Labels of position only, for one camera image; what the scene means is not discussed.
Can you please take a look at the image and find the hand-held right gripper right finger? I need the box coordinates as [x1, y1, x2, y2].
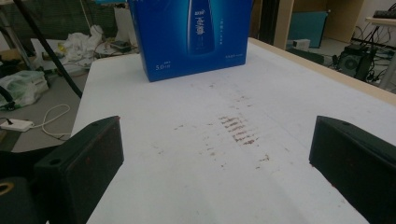
[308, 115, 396, 224]

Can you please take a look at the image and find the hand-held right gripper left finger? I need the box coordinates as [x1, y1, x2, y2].
[33, 115, 125, 224]

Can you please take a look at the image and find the blue cardboard box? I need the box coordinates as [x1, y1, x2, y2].
[127, 0, 254, 83]

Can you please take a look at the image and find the white power strip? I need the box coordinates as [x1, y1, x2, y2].
[0, 119, 35, 133]

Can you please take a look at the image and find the white desk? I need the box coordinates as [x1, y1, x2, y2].
[365, 17, 396, 91]

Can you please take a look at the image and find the black computer tower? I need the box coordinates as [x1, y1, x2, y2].
[337, 44, 378, 82]

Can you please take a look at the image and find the white mat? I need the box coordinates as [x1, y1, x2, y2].
[70, 41, 396, 224]

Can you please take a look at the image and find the crumpled white plastic bag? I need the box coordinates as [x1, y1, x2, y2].
[60, 24, 105, 68]

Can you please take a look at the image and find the small white box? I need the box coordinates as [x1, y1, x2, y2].
[286, 38, 312, 51]

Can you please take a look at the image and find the grey metal stand leg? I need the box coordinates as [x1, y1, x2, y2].
[0, 7, 35, 71]

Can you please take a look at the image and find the teal panel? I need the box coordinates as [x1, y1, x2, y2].
[288, 11, 329, 49]

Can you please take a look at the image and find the white power cable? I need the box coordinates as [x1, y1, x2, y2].
[32, 104, 72, 142]

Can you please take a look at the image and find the black frame post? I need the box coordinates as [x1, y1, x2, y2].
[258, 0, 281, 46]

